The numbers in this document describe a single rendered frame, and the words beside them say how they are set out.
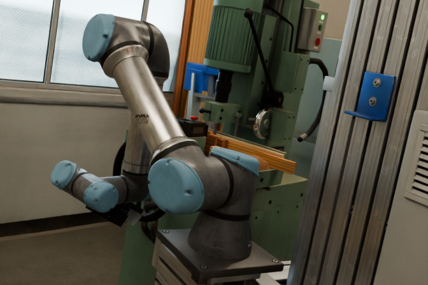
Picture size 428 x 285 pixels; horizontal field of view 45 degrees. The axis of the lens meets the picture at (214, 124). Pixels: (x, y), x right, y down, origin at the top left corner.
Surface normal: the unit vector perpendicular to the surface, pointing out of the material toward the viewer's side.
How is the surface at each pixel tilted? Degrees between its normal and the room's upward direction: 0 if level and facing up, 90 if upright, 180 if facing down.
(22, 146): 90
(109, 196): 91
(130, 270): 90
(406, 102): 90
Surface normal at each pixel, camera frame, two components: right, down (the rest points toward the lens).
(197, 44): 0.70, 0.17
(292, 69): -0.62, 0.01
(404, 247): -0.85, -0.07
